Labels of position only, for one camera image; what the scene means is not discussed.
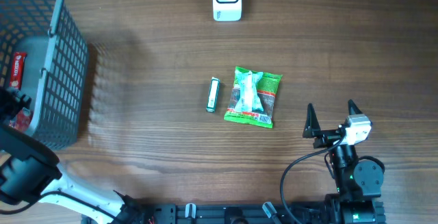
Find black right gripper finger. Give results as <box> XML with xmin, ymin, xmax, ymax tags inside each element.
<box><xmin>348</xmin><ymin>99</ymin><xmax>363</xmax><ymax>115</ymax></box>
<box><xmin>302</xmin><ymin>103</ymin><xmax>322</xmax><ymax>138</ymax></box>

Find green snack bag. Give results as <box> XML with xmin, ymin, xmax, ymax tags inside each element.
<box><xmin>224</xmin><ymin>66</ymin><xmax>282</xmax><ymax>129</ymax></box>

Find light teal tissue packet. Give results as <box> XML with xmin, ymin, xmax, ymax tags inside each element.
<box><xmin>235</xmin><ymin>70</ymin><xmax>263</xmax><ymax>112</ymax></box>

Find green white gum pack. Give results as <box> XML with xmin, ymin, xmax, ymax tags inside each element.
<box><xmin>206</xmin><ymin>77</ymin><xmax>220</xmax><ymax>112</ymax></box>

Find red chocolate bar wrapper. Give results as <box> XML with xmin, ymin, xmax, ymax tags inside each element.
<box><xmin>9</xmin><ymin>52</ymin><xmax>27</xmax><ymax>90</ymax></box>

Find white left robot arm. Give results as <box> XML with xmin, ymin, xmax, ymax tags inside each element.
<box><xmin>1</xmin><ymin>88</ymin><xmax>145</xmax><ymax>223</ymax></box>

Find grey plastic mesh basket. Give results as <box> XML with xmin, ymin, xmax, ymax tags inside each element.
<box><xmin>1</xmin><ymin>0</ymin><xmax>89</xmax><ymax>150</ymax></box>

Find black right camera cable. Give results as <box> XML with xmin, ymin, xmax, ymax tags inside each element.
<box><xmin>279</xmin><ymin>135</ymin><xmax>346</xmax><ymax>224</ymax></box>

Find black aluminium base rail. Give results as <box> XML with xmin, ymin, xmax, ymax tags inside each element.
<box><xmin>81</xmin><ymin>201</ymin><xmax>386</xmax><ymax>224</ymax></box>

